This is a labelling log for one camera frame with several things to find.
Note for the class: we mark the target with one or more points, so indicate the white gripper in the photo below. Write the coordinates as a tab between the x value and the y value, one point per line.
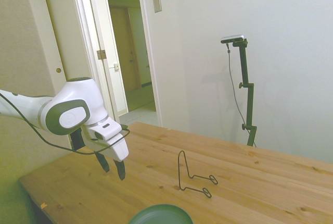
118	148

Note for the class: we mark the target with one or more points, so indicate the brown wooden hallway door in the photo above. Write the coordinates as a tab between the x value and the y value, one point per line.
125	52

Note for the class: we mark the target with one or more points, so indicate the white wall switch plate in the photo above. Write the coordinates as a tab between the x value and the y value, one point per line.
156	3

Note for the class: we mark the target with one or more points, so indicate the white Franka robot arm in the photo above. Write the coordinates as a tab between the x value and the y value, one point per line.
75	91

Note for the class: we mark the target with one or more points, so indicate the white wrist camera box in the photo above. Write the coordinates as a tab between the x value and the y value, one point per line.
108	129

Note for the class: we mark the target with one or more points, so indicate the black jointed camera stand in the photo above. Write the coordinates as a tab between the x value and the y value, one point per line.
249	104

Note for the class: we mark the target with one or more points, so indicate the silver camera on stand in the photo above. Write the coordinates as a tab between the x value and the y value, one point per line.
232	38

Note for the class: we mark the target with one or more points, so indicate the green round plate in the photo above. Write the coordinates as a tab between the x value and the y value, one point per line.
161	214

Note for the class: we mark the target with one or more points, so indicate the white door frame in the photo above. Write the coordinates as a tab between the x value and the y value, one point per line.
152	65

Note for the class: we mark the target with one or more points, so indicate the brass door hinge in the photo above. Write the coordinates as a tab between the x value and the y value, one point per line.
101	54

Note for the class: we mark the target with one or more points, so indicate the white door with knob hole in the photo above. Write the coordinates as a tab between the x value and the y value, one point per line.
65	26

